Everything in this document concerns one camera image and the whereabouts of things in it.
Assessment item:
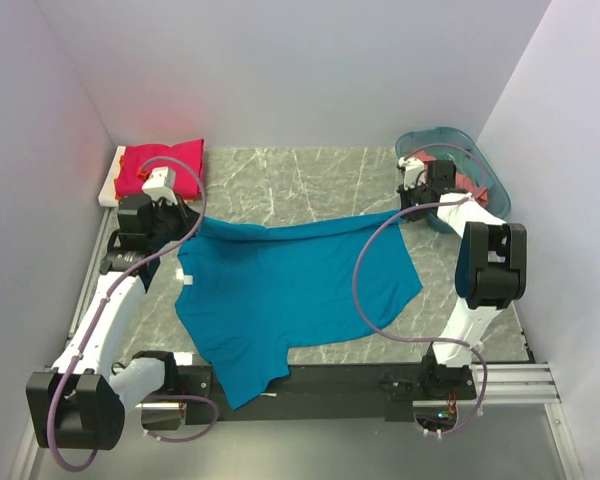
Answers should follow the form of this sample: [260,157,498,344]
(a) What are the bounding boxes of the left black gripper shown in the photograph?
[147,193,204,249]

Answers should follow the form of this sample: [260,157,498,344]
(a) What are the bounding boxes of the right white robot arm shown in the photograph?
[397,156,527,399]

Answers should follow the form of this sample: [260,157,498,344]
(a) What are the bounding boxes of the blue t-shirt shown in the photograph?
[175,212,422,409]

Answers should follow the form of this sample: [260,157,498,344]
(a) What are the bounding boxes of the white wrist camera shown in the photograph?
[141,167,178,205]
[397,156,426,190]

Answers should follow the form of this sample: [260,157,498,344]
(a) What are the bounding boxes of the folded white t-shirt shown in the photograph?
[97,146,126,208]

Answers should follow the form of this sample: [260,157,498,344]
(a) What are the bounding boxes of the aluminium frame rail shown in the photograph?
[7,209,589,480]

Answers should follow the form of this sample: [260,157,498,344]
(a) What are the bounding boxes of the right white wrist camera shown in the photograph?
[397,156,426,190]

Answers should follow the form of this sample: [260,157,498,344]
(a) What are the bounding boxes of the black base beam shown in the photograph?
[173,360,477,422]

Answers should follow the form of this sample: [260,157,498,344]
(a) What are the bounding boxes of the salmon pink t-shirt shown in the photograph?
[406,150,489,207]

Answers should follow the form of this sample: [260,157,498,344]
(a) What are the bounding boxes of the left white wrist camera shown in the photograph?
[141,167,178,205]

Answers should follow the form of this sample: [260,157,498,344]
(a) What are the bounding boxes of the folded magenta t-shirt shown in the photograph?
[115,138,206,202]

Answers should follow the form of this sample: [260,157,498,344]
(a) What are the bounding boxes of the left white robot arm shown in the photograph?
[26,194,199,450]

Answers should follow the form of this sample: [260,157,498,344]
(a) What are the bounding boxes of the teal plastic basket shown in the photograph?
[395,127,511,218]

